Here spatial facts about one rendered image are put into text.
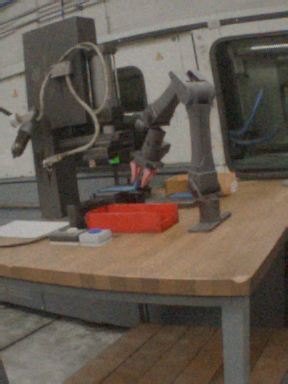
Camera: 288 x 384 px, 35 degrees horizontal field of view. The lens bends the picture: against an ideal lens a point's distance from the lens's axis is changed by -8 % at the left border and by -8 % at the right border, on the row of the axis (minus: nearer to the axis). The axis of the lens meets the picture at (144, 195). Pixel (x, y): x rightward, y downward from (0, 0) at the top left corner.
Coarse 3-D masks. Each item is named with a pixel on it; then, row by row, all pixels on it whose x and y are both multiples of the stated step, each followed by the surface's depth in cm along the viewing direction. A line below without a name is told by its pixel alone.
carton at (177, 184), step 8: (176, 176) 198; (184, 176) 198; (224, 176) 190; (232, 176) 188; (168, 184) 189; (176, 184) 187; (184, 184) 186; (224, 184) 178; (232, 184) 184; (168, 192) 190; (176, 192) 188; (184, 192) 187; (224, 192) 179; (232, 192) 184
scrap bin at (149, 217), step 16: (112, 208) 158; (128, 208) 156; (144, 208) 153; (160, 208) 150; (176, 208) 148; (96, 224) 148; (112, 224) 146; (128, 224) 143; (144, 224) 141; (160, 224) 138
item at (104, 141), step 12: (108, 132) 168; (120, 132) 165; (60, 144) 176; (72, 144) 174; (96, 144) 168; (108, 144) 165; (120, 144) 167; (132, 144) 174; (84, 156) 164; (96, 156) 162; (108, 156) 160
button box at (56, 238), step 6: (54, 234) 140; (60, 234) 139; (66, 234) 138; (72, 234) 137; (78, 234) 137; (36, 240) 144; (42, 240) 145; (54, 240) 140; (60, 240) 139; (66, 240) 138; (72, 240) 137; (78, 240) 137; (0, 246) 142; (6, 246) 142; (12, 246) 142; (18, 246) 142
